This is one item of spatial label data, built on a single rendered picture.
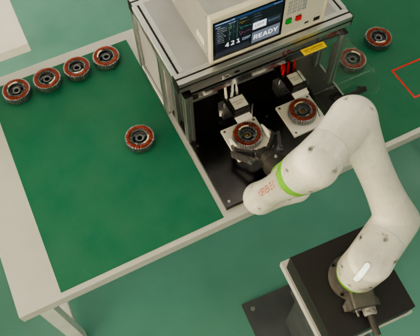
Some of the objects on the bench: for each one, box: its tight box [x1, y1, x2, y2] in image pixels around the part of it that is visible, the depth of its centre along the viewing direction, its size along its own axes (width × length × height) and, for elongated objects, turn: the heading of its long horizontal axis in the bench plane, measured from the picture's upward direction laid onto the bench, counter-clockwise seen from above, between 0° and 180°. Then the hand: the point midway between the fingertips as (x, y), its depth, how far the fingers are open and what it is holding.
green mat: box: [0, 40, 224, 293], centre depth 202 cm, size 94×61×1 cm, turn 27°
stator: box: [232, 121, 263, 150], centre depth 198 cm, size 11×11×4 cm
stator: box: [364, 27, 392, 51], centre depth 224 cm, size 11×11×4 cm
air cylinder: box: [218, 101, 233, 120], centre depth 205 cm, size 5×8×6 cm
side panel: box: [129, 10, 173, 114], centre depth 202 cm, size 28×3×32 cm, turn 27°
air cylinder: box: [272, 78, 289, 97], centre depth 210 cm, size 5×8×6 cm
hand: (247, 135), depth 198 cm, fingers open, 13 cm apart
